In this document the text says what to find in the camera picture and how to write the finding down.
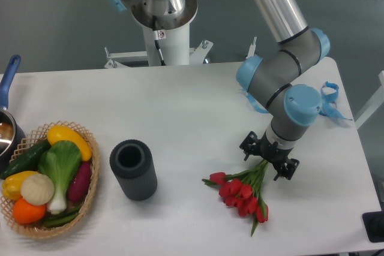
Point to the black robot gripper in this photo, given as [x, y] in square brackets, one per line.
[284, 166]

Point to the red tulip bouquet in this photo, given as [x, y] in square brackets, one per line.
[243, 191]

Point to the dark grey ribbed vase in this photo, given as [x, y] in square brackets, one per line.
[132, 164]

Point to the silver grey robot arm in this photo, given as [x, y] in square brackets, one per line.
[272, 81]

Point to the blue ribbon strip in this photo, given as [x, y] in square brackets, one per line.
[256, 106]

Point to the tangled blue ribbon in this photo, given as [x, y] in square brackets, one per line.
[329, 105]

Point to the black device at edge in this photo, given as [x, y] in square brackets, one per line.
[373, 223]

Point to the purple sweet potato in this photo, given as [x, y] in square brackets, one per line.
[80, 184]

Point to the green bok choy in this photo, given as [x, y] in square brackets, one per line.
[60, 164]

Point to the yellow squash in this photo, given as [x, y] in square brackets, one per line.
[63, 133]

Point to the woven wicker basket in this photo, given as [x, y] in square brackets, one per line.
[37, 230]

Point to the green bean pods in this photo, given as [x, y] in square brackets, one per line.
[62, 218]

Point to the cream garlic bulb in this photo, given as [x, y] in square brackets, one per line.
[37, 189]

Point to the dark green cucumber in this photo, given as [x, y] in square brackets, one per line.
[26, 161]

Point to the yellow bell pepper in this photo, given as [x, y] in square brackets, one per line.
[11, 186]

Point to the white frame at right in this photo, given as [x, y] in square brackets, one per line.
[367, 110]

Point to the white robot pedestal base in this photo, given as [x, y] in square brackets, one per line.
[166, 31]

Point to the blue handled saucepan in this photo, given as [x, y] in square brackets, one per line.
[11, 133]

